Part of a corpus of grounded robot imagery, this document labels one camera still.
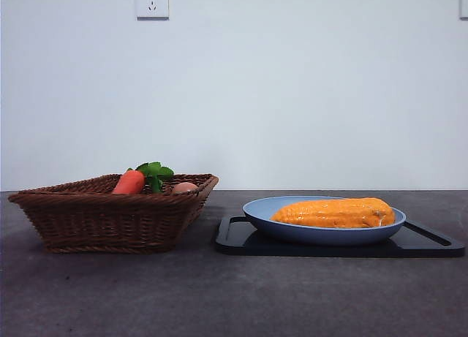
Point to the light brown egg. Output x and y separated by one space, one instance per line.
184 188

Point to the brown wicker basket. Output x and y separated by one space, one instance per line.
109 220

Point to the green toy leafy vegetable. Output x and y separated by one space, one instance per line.
155 172

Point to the black rectangular tray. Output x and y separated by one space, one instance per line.
234 242

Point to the yellow-orange toy corn cob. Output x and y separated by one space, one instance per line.
329 212

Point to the white wall power socket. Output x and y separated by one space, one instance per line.
153 4

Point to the blue round plate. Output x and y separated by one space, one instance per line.
292 234

